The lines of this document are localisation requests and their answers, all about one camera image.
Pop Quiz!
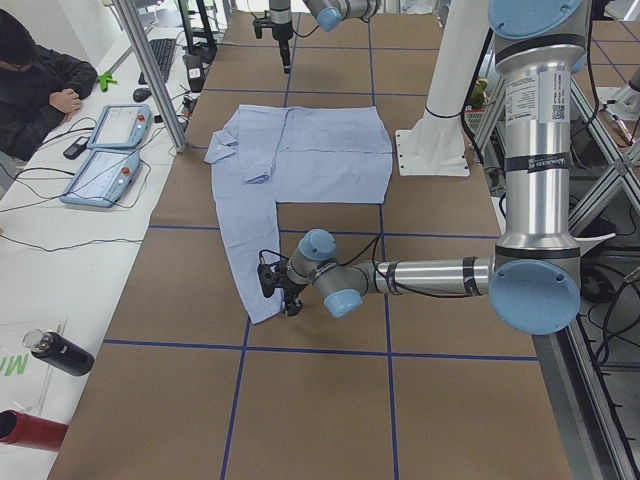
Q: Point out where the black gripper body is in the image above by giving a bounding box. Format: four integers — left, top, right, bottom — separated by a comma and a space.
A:
282, 280, 303, 308
277, 38, 291, 62

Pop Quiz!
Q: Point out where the blue striped button shirt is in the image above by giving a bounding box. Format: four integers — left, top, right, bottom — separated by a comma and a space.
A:
205, 104, 392, 324

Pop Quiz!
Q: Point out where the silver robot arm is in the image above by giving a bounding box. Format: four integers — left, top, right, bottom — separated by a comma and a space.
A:
253, 0, 381, 74
276, 1, 591, 335

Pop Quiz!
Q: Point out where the black keyboard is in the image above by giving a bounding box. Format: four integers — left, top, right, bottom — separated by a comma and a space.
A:
148, 38, 176, 82

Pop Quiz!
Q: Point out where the black computer mouse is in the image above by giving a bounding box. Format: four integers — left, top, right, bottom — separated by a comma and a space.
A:
132, 88, 152, 103

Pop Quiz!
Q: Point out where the blue teach pendant far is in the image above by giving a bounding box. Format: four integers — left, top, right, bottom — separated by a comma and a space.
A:
87, 103, 153, 150

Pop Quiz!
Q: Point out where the blue teach pendant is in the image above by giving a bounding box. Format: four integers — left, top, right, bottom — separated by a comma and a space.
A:
60, 149, 141, 208
87, 103, 153, 150

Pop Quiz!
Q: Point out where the blue teach pendant near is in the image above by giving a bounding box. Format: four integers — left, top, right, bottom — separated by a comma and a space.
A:
60, 149, 141, 208

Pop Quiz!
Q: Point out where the black smartphone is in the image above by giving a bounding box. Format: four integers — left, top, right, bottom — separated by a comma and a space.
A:
62, 136, 89, 160

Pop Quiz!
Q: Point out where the black water bottle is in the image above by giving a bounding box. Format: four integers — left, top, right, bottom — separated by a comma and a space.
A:
23, 329, 94, 377

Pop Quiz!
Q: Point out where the seated person in black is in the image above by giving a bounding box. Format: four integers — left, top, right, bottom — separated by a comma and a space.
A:
1, 10, 97, 161

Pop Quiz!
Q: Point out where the red water bottle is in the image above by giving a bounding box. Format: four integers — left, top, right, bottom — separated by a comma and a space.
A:
1, 410, 68, 452

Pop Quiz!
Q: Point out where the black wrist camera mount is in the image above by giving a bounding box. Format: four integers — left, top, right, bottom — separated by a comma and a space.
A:
257, 260, 288, 298
252, 16, 272, 40

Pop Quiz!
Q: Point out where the black camera cable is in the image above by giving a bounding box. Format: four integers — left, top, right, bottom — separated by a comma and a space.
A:
257, 232, 385, 269

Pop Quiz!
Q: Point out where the grey aluminium frame post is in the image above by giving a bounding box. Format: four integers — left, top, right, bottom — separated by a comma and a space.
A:
113, 0, 187, 153

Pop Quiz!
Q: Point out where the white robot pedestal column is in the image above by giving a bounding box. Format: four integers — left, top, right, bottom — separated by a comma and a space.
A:
396, 0, 490, 177

